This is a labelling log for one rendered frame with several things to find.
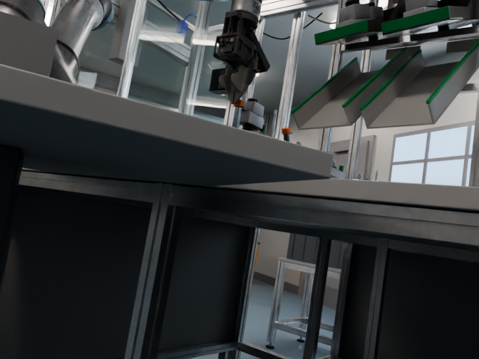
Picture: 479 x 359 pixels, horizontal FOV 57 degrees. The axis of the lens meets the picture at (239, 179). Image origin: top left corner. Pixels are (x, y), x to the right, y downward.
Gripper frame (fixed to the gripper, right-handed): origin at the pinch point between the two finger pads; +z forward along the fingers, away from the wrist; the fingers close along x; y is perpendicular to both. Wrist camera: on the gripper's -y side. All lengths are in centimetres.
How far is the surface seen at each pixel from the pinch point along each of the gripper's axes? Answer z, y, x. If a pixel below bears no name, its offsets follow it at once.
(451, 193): 22, 19, 55
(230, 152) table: 24, 47, 40
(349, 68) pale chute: -10.8, -12.0, 23.1
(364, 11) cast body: -17.5, 0.0, 30.5
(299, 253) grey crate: 40, -191, -82
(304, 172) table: 24, 39, 44
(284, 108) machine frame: -38, -113, -61
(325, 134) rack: 6.2, -9.6, 20.5
